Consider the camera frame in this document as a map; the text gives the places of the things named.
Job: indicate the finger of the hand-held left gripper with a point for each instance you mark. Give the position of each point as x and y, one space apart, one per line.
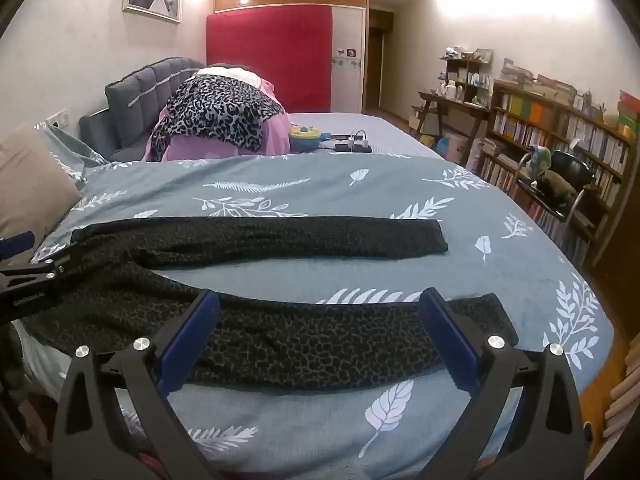
17 245
47 265

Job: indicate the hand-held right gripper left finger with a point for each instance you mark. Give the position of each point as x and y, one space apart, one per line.
192 340

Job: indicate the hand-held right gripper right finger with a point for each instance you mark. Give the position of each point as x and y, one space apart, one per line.
450 340

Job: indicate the dark leopard print pants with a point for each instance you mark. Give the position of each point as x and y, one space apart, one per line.
300 350

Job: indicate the beige pillow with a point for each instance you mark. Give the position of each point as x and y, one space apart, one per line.
35 190

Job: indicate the leaf print pillow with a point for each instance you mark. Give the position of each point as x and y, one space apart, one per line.
75 157

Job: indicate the brown cloth bundle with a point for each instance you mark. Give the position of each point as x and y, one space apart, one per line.
557 185

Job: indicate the grey padded headboard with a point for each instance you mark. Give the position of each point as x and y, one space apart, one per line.
135 95

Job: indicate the grey-green leaf print blanket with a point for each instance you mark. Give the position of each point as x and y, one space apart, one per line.
325 195

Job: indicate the light blue storage box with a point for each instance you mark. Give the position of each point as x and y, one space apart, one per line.
452 147

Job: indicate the green patterned bag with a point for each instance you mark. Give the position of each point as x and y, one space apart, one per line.
541 157

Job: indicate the plain blue bed sheet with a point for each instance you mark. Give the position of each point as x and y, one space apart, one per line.
395 135

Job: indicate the white power strip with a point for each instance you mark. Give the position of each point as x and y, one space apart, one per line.
361 141

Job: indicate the black flat device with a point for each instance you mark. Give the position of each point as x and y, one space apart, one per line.
344 147

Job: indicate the pink cloth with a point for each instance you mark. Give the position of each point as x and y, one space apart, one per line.
277 132

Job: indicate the black white leopard print cloth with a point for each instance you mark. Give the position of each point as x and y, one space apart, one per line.
215 110

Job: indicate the wooden bookshelf with books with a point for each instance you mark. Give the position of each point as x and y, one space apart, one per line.
540 130

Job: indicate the yellow and blue toy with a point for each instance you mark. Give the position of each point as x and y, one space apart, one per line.
305 139

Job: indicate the dark wooden desk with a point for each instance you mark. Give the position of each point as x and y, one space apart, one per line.
452 105

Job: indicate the small desktop shelf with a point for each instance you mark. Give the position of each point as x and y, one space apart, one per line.
467 75

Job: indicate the white wardrobe door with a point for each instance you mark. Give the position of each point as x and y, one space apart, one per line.
347 80

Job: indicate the white wall socket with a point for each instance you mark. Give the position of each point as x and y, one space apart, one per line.
57 120

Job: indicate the black metal frame chair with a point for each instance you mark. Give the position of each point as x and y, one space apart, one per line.
575 170

